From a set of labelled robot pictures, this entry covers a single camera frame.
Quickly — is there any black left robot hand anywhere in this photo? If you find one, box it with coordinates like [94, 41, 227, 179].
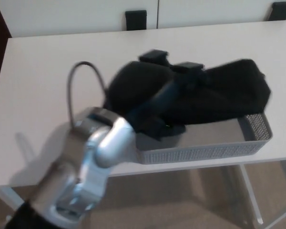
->
[104, 49, 205, 142]

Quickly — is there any black fabric pencil case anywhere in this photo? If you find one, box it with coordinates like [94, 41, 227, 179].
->
[158, 58, 273, 127]

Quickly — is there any grey perforated plastic basket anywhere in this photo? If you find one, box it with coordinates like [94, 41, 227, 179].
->
[134, 112, 274, 166]

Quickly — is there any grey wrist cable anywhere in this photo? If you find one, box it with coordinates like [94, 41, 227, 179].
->
[66, 61, 108, 127]

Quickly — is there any white table leg frame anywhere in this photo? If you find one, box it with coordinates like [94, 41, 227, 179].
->
[0, 185, 27, 222]
[239, 163, 264, 225]

